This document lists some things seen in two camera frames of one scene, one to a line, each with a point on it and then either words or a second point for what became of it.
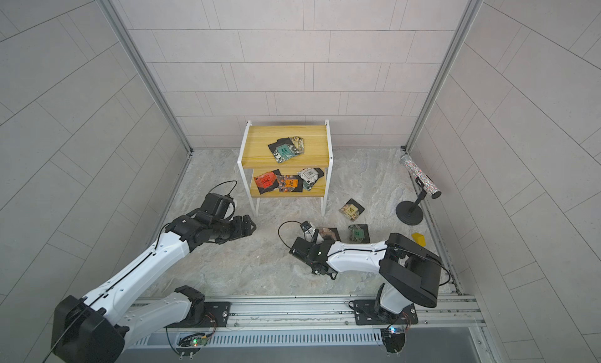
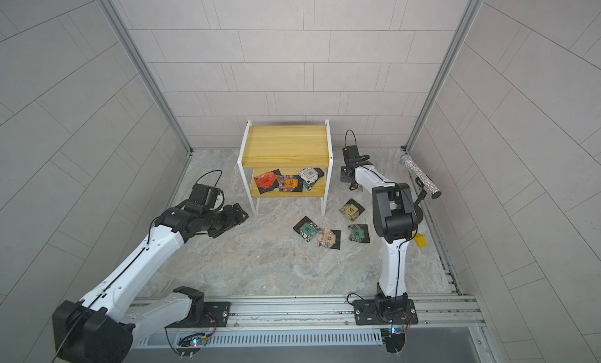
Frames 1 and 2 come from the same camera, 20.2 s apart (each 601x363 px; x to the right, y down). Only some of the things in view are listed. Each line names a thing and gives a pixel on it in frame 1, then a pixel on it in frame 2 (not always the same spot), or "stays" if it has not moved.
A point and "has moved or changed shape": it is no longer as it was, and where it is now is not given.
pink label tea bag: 330,232 stays
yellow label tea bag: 352,209 stays
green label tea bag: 359,233 stays
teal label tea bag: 283,149 has moved or changed shape
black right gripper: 325,242 to 346,174
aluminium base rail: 445,314 stays
